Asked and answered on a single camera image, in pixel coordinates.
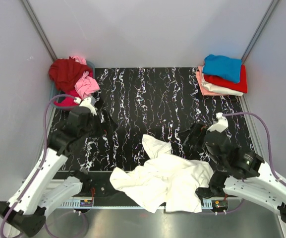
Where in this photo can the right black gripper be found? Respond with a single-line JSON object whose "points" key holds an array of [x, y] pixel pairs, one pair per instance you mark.
{"points": [[198, 134]]}

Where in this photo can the folded blue t shirt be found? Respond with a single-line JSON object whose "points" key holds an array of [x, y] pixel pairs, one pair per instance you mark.
{"points": [[223, 67]]}

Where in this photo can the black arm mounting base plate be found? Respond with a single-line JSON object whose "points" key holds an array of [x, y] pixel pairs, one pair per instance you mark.
{"points": [[104, 196]]}

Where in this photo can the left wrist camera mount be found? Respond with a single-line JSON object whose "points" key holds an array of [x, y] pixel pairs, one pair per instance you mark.
{"points": [[88, 102]]}

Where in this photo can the folded cream t shirt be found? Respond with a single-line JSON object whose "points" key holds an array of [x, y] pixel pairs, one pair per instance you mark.
{"points": [[209, 89]]}

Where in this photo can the white t shirt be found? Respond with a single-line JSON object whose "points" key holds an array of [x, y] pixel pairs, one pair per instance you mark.
{"points": [[164, 178]]}

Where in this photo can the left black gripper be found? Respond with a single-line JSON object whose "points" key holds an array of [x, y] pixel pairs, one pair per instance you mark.
{"points": [[101, 121]]}

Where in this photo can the blue plastic laundry basket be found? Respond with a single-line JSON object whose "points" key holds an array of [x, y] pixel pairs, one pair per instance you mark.
{"points": [[55, 92]]}

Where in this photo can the light pink crumpled shirt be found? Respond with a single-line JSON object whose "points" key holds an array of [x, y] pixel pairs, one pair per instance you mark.
{"points": [[86, 85]]}

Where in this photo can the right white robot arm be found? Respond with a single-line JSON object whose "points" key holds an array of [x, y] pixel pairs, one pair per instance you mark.
{"points": [[237, 172]]}

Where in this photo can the white slotted cable duct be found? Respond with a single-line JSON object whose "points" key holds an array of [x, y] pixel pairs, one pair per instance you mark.
{"points": [[75, 203]]}

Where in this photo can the folded red t shirt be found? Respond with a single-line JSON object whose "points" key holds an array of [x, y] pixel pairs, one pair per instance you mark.
{"points": [[241, 86]]}

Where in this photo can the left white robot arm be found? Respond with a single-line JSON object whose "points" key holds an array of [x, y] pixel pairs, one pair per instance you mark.
{"points": [[29, 208]]}

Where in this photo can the magenta crumpled shirt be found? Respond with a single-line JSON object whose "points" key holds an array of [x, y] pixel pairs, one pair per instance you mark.
{"points": [[67, 103]]}

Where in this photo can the dark red crumpled shirt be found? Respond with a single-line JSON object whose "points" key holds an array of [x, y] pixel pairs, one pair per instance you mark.
{"points": [[66, 72]]}

